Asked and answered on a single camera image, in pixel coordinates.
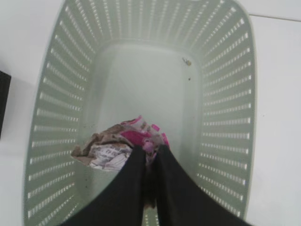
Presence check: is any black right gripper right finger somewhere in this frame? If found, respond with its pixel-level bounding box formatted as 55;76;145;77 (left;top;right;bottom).
156;145;248;226

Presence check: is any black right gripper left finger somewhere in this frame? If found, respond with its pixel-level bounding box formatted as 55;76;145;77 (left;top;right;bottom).
61;146;145;226

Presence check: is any large paper ball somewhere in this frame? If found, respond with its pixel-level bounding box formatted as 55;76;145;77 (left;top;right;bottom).
71;116;169;171

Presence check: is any green plastic basket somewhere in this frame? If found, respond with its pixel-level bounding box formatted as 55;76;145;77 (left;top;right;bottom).
24;0;256;226

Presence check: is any black mesh pen holder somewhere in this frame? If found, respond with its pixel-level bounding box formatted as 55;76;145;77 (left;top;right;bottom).
0;71;11;133

